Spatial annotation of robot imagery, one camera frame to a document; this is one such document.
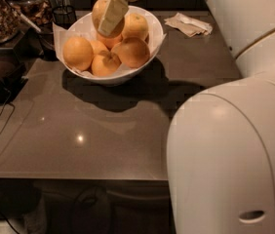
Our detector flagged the white handled utensil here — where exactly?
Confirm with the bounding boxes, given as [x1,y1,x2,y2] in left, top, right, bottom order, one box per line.
[3,0,42,33]

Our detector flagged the white paper bowl liner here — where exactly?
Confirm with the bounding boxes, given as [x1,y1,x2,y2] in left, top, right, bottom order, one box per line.
[51,11,167,80]

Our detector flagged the orange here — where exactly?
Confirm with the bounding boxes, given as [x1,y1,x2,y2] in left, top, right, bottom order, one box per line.
[111,37,150,68]
[62,36,94,71]
[91,51,121,77]
[122,13,149,40]
[92,0,125,38]

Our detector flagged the crumpled paper napkins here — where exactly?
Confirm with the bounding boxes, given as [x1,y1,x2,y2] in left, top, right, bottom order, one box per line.
[164,13,213,37]

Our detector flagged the hidden orange underneath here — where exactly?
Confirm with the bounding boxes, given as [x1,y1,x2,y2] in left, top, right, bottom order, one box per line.
[90,33,122,55]

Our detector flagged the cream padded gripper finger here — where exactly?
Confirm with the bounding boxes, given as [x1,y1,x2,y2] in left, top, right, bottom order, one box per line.
[98,0,129,37]

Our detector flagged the black wire cup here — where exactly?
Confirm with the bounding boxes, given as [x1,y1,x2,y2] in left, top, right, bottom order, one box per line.
[52,5,77,29]

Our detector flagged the black appliance on left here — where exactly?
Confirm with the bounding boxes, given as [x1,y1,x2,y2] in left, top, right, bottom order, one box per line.
[0,51,26,104]

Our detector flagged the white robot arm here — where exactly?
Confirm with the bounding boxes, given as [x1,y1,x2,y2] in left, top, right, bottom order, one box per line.
[167,0,275,234]

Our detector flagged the white ceramic bowl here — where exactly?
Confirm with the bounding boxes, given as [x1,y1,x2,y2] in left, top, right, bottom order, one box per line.
[55,5,165,87]

